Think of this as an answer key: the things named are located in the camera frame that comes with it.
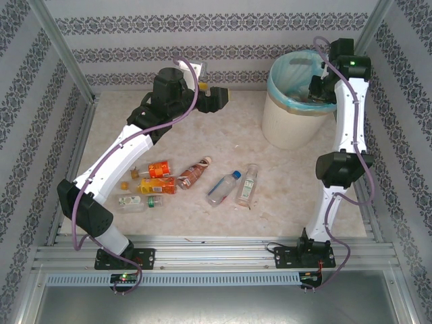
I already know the orange label plastic bottle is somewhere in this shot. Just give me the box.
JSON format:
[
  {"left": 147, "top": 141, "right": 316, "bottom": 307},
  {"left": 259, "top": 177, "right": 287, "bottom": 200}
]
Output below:
[{"left": 130, "top": 159, "right": 173, "bottom": 180}]

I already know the brown coffee bottle cream cap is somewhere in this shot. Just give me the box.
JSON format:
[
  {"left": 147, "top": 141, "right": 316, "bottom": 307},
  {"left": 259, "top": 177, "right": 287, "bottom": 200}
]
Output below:
[{"left": 175, "top": 156, "right": 213, "bottom": 191}]

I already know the yellow juice bottle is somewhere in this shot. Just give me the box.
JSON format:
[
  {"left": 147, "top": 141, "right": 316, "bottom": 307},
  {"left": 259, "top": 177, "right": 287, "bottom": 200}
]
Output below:
[{"left": 120, "top": 176, "right": 178, "bottom": 196}]

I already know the clear bottle blue cap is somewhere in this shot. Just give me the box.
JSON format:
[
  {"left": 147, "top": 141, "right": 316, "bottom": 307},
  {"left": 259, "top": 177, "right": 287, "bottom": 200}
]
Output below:
[{"left": 204, "top": 170, "right": 242, "bottom": 206}]

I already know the clear bottle green white label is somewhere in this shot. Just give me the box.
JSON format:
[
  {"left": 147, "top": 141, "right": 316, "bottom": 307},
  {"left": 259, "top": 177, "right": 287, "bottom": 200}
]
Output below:
[{"left": 235, "top": 163, "right": 259, "bottom": 207}]

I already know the clear bottle green cap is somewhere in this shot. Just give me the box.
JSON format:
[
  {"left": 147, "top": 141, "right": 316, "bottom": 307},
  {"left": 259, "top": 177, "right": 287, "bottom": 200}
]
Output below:
[{"left": 116, "top": 194, "right": 163, "bottom": 213}]

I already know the cream ribbed waste bin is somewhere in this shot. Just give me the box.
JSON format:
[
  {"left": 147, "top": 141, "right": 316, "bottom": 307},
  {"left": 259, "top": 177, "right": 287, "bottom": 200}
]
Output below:
[{"left": 261, "top": 89, "right": 338, "bottom": 151}]

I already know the small circuit board green light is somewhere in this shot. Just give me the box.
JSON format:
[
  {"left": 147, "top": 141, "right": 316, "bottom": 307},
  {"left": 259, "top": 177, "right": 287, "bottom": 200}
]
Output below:
[{"left": 110, "top": 273, "right": 139, "bottom": 284}]

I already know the grey metal panel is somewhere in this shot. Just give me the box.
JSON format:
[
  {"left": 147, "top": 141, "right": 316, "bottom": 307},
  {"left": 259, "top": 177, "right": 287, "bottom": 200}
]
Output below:
[{"left": 33, "top": 283, "right": 411, "bottom": 324}]

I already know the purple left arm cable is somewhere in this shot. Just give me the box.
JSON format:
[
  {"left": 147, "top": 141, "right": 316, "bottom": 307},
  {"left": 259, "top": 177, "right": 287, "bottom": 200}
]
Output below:
[{"left": 72, "top": 56, "right": 200, "bottom": 297}]

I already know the aluminium corner post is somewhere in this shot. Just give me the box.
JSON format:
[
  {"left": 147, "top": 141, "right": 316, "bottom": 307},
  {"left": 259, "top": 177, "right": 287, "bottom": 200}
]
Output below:
[
  {"left": 28, "top": 0, "right": 99, "bottom": 102},
  {"left": 340, "top": 0, "right": 394, "bottom": 80}
]

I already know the aluminium side rail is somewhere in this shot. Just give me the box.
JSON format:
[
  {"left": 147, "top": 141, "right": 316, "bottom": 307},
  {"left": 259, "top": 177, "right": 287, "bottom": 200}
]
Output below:
[
  {"left": 46, "top": 96, "right": 101, "bottom": 246},
  {"left": 349, "top": 175, "right": 385, "bottom": 243}
]

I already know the aluminium mounting rail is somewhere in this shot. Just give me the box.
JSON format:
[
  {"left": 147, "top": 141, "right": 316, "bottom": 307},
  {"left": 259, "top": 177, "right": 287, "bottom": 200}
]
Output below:
[{"left": 32, "top": 235, "right": 401, "bottom": 271}]

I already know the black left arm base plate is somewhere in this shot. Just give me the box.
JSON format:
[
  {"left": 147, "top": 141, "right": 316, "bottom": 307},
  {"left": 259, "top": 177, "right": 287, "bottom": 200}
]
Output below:
[{"left": 93, "top": 247, "right": 157, "bottom": 271}]

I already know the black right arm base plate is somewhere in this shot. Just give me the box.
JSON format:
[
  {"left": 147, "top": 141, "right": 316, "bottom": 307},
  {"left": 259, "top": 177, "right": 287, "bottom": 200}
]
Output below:
[{"left": 272, "top": 245, "right": 338, "bottom": 270}]

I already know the slotted grey cable duct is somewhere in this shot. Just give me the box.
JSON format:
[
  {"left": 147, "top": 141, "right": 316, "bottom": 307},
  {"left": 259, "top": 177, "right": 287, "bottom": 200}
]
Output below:
[{"left": 45, "top": 271, "right": 302, "bottom": 287}]

